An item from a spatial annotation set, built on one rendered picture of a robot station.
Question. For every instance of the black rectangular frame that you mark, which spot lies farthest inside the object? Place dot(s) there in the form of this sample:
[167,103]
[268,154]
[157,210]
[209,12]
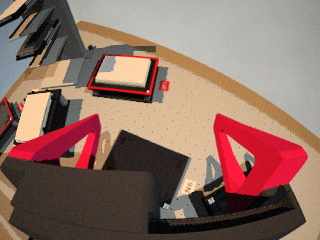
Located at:
[217,201]

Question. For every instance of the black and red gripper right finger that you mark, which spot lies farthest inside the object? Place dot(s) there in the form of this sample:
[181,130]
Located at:
[277,161]

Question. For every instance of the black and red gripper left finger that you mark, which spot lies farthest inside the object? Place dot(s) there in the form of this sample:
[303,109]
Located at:
[48,148]

